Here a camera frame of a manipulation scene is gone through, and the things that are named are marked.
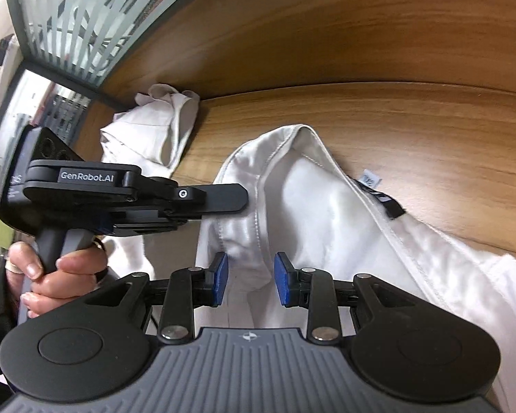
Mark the cream shirt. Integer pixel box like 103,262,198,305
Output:
92,124,516,413

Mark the beige crumpled garment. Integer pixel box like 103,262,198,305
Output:
99,84,201,168

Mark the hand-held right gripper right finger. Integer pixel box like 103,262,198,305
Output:
274,251,418,345

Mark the person's left hand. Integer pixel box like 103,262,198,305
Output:
6,241,110,320

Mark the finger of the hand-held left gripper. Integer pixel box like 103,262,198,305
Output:
143,176,249,216
109,213,191,237

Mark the dark partition post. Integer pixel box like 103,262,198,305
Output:
19,56,132,113

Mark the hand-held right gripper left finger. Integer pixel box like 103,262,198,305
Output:
84,252,230,345

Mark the frosted striped glass partition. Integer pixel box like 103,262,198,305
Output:
9,0,224,91
0,69,93,242

